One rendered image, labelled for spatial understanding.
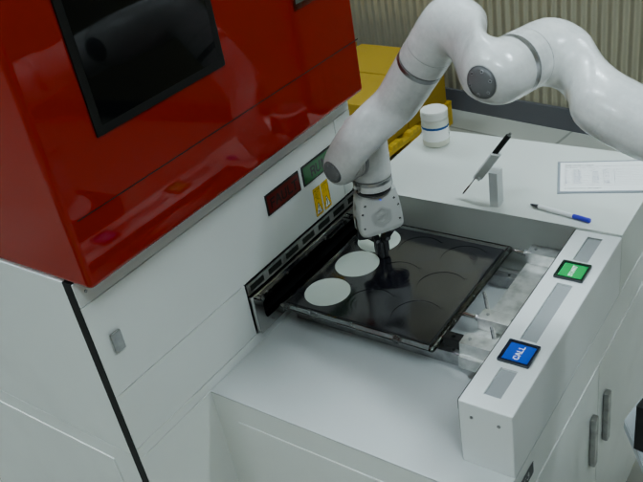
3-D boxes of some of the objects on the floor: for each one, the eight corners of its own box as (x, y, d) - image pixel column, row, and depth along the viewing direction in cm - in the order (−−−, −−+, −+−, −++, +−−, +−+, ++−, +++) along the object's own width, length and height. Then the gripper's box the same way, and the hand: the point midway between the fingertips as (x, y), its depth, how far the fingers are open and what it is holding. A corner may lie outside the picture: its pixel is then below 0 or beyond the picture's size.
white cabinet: (283, 628, 203) (210, 393, 160) (452, 390, 266) (432, 176, 223) (521, 766, 168) (508, 513, 125) (651, 454, 231) (672, 214, 188)
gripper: (397, 166, 173) (406, 237, 182) (334, 186, 170) (345, 257, 179) (411, 180, 167) (420, 251, 176) (346, 201, 164) (358, 273, 173)
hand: (382, 247), depth 177 cm, fingers closed
